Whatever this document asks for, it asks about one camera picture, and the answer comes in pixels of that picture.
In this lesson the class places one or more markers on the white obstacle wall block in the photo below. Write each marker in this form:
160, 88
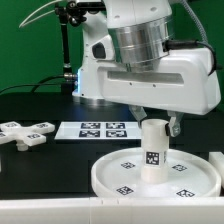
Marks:
217, 160

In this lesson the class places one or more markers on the black camera stand pole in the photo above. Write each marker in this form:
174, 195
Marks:
68, 14

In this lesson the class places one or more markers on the white cross table base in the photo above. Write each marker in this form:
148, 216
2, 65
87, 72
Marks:
24, 136

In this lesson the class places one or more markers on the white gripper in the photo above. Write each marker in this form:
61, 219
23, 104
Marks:
180, 83

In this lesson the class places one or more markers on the white front obstacle wall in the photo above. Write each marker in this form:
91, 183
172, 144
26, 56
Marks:
113, 211

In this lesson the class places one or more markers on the white round table top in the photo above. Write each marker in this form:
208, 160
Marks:
118, 174

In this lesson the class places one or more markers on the white marker board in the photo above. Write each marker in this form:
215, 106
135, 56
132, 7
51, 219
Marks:
98, 131

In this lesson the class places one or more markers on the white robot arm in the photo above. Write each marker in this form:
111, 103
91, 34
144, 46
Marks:
130, 57

